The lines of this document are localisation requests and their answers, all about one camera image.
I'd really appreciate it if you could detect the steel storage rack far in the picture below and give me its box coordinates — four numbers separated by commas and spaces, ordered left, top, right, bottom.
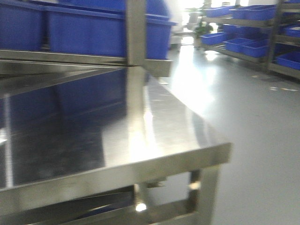
200, 5, 276, 64

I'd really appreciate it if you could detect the blue bin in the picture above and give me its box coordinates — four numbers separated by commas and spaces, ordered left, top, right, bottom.
45, 1, 176, 60
0, 0, 45, 51

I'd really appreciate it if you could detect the steel storage rack near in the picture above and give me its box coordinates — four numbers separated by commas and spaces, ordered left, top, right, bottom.
265, 0, 300, 80

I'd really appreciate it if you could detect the green potted plant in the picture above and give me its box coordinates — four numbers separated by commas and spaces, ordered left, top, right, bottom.
185, 0, 214, 39

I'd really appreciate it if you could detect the steel storage rack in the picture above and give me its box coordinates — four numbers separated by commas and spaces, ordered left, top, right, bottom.
265, 0, 300, 80
200, 5, 276, 64

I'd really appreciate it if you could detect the steel workbench shelf frame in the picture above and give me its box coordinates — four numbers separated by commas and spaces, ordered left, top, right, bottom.
0, 0, 174, 78

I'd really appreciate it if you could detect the blue bin centre right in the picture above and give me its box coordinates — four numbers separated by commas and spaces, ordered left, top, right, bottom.
45, 1, 176, 60

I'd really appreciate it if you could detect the blue bin centre left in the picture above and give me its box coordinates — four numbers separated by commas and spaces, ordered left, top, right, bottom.
0, 0, 45, 51

